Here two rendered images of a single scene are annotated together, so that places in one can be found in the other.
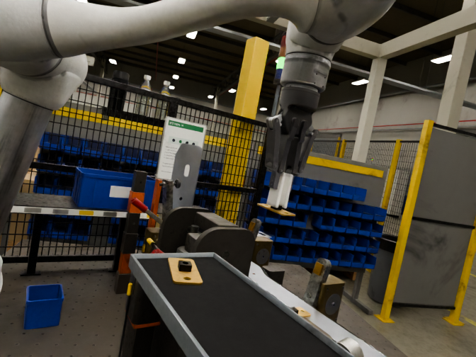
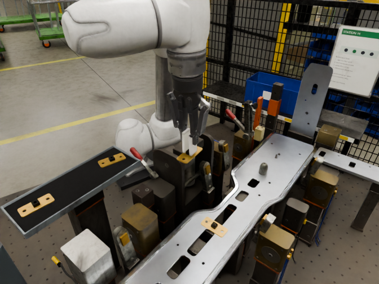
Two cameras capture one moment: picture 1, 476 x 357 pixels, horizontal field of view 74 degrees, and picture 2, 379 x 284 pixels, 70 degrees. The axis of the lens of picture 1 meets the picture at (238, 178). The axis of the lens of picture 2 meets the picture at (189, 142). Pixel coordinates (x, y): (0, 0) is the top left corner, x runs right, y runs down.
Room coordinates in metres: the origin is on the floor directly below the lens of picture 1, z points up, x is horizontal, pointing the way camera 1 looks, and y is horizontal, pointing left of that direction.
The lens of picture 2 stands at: (0.46, -0.69, 1.70)
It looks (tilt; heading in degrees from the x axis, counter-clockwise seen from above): 34 degrees down; 73
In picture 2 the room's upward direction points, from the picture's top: straight up
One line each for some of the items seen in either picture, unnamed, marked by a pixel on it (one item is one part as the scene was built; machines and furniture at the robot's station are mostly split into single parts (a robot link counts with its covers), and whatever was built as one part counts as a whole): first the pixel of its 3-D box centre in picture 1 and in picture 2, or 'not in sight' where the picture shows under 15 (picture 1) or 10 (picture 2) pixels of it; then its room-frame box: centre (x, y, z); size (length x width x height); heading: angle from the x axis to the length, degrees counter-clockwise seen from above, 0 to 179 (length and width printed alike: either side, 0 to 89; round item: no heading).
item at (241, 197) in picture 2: not in sight; (238, 223); (0.85, -0.08, 0.84); 0.12 x 0.05 x 0.29; 124
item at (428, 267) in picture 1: (441, 227); not in sight; (3.22, -2.13, 1.00); 1.04 x 0.14 x 2.00; 106
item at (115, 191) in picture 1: (115, 189); (276, 92); (1.33, 0.50, 1.10); 0.30 x 0.17 x 0.13; 126
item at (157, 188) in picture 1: (146, 249); (252, 143); (1.09, 0.27, 0.95); 0.03 x 0.01 x 0.50; 34
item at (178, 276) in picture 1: (184, 267); (111, 159); (0.43, 0.05, 1.17); 0.08 x 0.04 x 0.01; 18
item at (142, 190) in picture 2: not in sight; (147, 231); (0.50, -0.05, 0.90); 0.05 x 0.05 x 0.40; 34
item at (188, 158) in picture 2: (275, 207); (189, 152); (0.65, -0.09, 1.24); 0.08 x 0.04 x 0.01; 37
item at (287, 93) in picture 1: (296, 112); (188, 90); (0.64, -0.09, 1.43); 0.08 x 0.07 x 0.09; 127
